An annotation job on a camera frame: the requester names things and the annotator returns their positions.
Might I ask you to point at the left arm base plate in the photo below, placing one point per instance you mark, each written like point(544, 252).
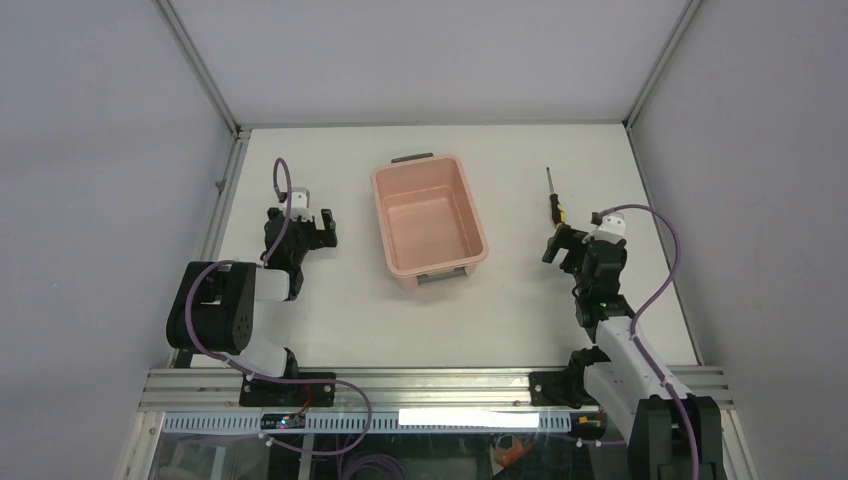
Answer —
point(319, 392)

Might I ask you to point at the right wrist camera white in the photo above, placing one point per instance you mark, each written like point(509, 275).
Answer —
point(609, 227)

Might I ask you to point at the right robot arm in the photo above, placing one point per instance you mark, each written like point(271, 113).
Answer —
point(670, 432)

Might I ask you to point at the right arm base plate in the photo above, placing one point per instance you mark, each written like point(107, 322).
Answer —
point(559, 388)

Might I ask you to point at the white slotted cable duct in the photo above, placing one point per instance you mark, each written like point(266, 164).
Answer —
point(404, 421)

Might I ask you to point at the aluminium frame rail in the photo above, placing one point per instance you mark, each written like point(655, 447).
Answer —
point(384, 389)

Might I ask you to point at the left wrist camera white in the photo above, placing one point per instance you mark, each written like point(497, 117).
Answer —
point(297, 198)

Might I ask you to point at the orange object below table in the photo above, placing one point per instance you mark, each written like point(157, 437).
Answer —
point(507, 449)

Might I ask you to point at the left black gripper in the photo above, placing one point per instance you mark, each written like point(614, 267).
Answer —
point(322, 237)

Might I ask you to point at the pink plastic bin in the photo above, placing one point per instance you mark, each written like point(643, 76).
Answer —
point(429, 223)

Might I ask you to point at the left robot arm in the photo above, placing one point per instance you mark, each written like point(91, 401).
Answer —
point(213, 311)

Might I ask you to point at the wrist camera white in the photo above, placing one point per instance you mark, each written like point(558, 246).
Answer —
point(297, 198)
point(609, 227)

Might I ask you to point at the black yellow screwdriver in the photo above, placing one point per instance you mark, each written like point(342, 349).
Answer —
point(558, 215)

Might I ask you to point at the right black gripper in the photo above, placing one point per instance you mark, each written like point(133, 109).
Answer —
point(566, 238)

